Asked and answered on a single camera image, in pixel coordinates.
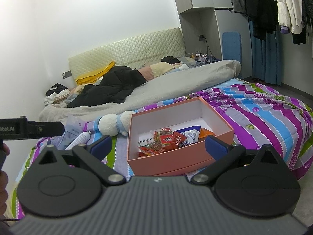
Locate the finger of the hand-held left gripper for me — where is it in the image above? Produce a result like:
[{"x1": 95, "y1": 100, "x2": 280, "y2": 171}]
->
[{"x1": 27, "y1": 120, "x2": 65, "y2": 138}]

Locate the white puffer jacket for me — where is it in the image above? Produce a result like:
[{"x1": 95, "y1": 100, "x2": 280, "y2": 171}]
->
[{"x1": 274, "y1": 0, "x2": 307, "y2": 35}]

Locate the cream quilted headboard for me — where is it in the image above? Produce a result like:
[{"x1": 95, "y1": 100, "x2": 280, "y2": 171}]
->
[{"x1": 68, "y1": 27, "x2": 185, "y2": 81}]

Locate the black jacket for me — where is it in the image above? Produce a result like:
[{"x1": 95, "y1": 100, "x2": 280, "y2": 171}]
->
[{"x1": 67, "y1": 66, "x2": 147, "y2": 108}]

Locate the orange snack packet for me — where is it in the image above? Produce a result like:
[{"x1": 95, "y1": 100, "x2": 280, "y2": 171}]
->
[{"x1": 199, "y1": 128, "x2": 216, "y2": 139}]

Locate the brown red candy packet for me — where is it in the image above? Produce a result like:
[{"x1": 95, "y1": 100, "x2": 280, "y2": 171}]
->
[{"x1": 173, "y1": 132, "x2": 187, "y2": 147}]

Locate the pink pillow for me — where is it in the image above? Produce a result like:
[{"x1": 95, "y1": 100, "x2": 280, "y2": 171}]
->
[{"x1": 138, "y1": 67, "x2": 155, "y2": 81}]

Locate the green snack packet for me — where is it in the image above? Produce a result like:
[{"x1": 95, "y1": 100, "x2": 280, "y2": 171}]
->
[{"x1": 138, "y1": 139, "x2": 157, "y2": 148}]

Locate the row of small bottles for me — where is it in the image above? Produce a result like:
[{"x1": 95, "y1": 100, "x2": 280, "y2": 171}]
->
[{"x1": 188, "y1": 50, "x2": 209, "y2": 61}]

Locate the pile of clothes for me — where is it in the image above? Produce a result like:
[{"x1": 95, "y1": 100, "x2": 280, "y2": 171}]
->
[{"x1": 44, "y1": 83, "x2": 85, "y2": 107}]

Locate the yellow blanket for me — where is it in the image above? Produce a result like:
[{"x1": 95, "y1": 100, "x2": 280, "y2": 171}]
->
[{"x1": 75, "y1": 61, "x2": 116, "y2": 86}]

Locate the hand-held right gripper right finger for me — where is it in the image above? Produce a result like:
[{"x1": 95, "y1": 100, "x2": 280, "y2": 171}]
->
[{"x1": 191, "y1": 135, "x2": 278, "y2": 185}]

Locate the purple floral blanket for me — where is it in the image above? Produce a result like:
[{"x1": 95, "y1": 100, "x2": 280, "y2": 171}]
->
[{"x1": 5, "y1": 80, "x2": 313, "y2": 216}]

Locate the pink cardboard box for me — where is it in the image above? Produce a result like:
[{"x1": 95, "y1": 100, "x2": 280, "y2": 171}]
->
[{"x1": 127, "y1": 97, "x2": 235, "y2": 177}]

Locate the blue curtain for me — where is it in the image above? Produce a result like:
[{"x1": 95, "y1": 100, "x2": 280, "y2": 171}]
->
[{"x1": 249, "y1": 21, "x2": 285, "y2": 86}]

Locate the black hanging coat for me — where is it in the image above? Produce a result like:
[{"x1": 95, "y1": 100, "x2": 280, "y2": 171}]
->
[{"x1": 245, "y1": 0, "x2": 282, "y2": 41}]

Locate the white plush toy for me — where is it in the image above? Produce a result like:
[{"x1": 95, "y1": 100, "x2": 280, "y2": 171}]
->
[{"x1": 94, "y1": 111, "x2": 136, "y2": 137}]

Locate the black garment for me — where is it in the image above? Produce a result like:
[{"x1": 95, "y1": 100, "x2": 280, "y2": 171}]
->
[{"x1": 161, "y1": 56, "x2": 183, "y2": 64}]

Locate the red wafer packet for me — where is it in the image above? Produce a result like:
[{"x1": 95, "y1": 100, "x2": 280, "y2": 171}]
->
[
  {"x1": 159, "y1": 135, "x2": 174, "y2": 147},
  {"x1": 138, "y1": 145, "x2": 162, "y2": 156},
  {"x1": 154, "y1": 128, "x2": 173, "y2": 136}
]

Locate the blue white snack packet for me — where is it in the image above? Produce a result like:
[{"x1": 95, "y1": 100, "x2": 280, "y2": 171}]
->
[{"x1": 175, "y1": 126, "x2": 201, "y2": 143}]

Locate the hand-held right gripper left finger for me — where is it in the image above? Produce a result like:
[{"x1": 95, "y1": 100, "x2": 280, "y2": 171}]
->
[{"x1": 38, "y1": 135, "x2": 126, "y2": 186}]

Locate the clear plastic bag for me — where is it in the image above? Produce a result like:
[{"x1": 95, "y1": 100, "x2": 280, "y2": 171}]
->
[{"x1": 57, "y1": 115, "x2": 85, "y2": 150}]

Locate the blue padded board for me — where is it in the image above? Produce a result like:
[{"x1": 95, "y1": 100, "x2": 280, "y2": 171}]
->
[{"x1": 222, "y1": 32, "x2": 242, "y2": 63}]

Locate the white spray can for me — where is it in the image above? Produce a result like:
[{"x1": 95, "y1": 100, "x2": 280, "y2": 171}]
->
[{"x1": 65, "y1": 131, "x2": 92, "y2": 151}]

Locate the grey duvet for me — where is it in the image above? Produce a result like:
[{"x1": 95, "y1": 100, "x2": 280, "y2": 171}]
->
[{"x1": 39, "y1": 59, "x2": 242, "y2": 123}]

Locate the person's left hand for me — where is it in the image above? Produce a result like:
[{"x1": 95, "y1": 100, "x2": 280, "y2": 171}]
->
[{"x1": 0, "y1": 139, "x2": 11, "y2": 194}]

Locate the beige pillow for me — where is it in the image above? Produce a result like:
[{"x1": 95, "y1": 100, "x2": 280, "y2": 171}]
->
[{"x1": 149, "y1": 62, "x2": 173, "y2": 75}]

